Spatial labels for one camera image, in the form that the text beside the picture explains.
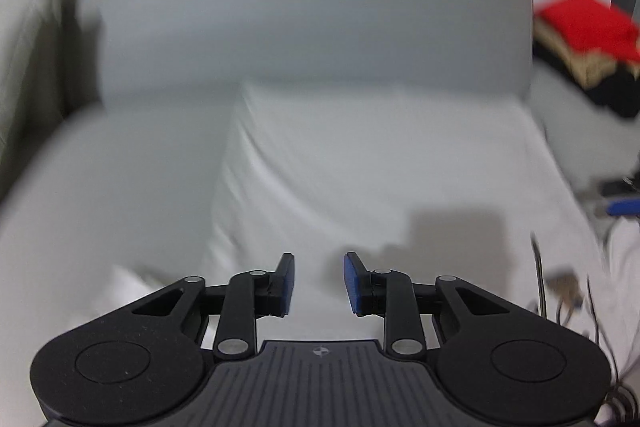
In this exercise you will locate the pile of red-black-tan clothes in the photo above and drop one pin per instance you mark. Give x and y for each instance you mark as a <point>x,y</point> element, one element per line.
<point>585,67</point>

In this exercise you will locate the red folded garment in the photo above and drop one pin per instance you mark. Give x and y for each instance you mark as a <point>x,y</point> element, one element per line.
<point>585,24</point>

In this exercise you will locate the white garment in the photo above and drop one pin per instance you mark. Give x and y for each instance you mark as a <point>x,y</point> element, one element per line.
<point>350,167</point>

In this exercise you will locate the black folded garment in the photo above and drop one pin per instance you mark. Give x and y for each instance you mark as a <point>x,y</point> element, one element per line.
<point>617,94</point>

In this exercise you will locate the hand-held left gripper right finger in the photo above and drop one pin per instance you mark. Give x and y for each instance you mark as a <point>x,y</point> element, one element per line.
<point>352,283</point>

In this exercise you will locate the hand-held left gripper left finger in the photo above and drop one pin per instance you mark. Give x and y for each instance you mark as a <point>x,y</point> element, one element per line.
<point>287,283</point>

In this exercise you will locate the grey sofa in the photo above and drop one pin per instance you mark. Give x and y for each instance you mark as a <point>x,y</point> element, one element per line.
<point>300,32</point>

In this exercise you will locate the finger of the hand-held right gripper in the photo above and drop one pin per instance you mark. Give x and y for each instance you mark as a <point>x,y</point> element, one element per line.
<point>625,208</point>

